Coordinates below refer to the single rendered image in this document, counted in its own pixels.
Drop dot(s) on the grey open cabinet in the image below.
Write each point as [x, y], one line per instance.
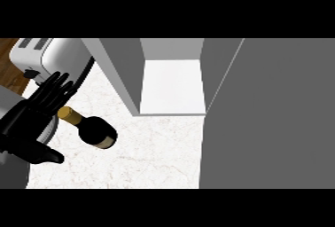
[170, 88]

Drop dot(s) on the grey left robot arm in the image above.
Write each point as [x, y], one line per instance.
[9, 100]

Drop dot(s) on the white toaster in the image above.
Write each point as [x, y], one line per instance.
[56, 56]

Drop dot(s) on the dark grey cabinet door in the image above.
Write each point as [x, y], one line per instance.
[270, 118]

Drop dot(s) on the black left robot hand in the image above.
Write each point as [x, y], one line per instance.
[24, 124]

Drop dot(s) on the dark wine bottle gold cap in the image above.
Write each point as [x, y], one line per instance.
[96, 131]

